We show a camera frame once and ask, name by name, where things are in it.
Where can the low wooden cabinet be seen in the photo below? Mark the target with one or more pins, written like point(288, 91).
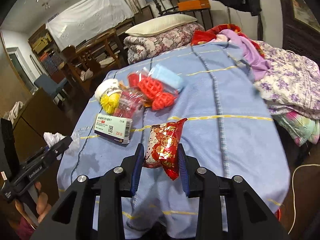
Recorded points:
point(37, 115)

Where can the grey pink floral quilt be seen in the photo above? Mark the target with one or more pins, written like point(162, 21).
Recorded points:
point(160, 45)

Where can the red blanket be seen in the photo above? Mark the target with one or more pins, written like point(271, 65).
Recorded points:
point(200, 36)

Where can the person's left hand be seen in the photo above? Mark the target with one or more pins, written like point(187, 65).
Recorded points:
point(42, 205)

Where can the clear red plastic packet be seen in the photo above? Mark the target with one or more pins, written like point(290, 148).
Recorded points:
point(127, 105)

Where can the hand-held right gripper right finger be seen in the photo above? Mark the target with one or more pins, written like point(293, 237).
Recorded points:
point(183, 177)

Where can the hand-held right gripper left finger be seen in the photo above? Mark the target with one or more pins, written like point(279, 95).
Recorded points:
point(135, 177)

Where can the picture frame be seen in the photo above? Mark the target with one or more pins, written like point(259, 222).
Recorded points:
point(302, 7)

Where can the cream pillow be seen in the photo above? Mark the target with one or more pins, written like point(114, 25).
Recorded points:
point(160, 25)

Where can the white cup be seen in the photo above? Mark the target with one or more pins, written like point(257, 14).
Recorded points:
point(106, 86)

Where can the plain purple cloth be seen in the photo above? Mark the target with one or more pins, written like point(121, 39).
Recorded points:
point(250, 52)

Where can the red snack packet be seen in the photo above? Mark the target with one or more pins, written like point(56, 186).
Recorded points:
point(165, 142)

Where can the blue checked blanket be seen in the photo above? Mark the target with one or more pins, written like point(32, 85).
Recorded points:
point(212, 105)

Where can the orange box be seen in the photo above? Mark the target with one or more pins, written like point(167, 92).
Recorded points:
point(193, 4)

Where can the blue face mask pack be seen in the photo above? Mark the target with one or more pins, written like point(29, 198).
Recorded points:
point(167, 76)

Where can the white crumpled plastic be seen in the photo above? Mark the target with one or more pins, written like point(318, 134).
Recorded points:
point(51, 137)

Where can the purple floral quilt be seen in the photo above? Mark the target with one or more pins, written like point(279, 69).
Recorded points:
point(287, 80)

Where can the wooden chair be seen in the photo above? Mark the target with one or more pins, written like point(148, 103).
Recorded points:
point(75, 65)
point(110, 42)

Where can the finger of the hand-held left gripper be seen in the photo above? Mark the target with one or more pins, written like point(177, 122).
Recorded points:
point(61, 146)

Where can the shelf with boxes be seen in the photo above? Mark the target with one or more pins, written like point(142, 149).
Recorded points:
point(42, 42)

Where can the yellow foam net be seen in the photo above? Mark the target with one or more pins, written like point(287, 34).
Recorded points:
point(109, 102)

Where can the beige cloth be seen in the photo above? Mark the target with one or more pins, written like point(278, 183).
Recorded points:
point(16, 110)

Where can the red plastic basket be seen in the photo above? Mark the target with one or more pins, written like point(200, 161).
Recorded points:
point(278, 213)

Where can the white purple medicine box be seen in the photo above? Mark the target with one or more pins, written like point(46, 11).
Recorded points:
point(112, 128)

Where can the white cloth cover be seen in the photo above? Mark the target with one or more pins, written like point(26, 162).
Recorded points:
point(87, 17)

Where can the pastel quilt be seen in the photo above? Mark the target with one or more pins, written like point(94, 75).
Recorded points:
point(300, 127)

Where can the grey blue chair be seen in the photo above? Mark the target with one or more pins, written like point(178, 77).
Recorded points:
point(47, 83)

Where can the glass door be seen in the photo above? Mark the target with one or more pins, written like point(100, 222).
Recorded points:
point(20, 67)

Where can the orange snack wrapper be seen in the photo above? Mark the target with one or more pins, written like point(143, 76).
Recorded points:
point(147, 103)

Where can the metal bed headboard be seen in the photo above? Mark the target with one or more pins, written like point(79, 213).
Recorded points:
point(203, 17)

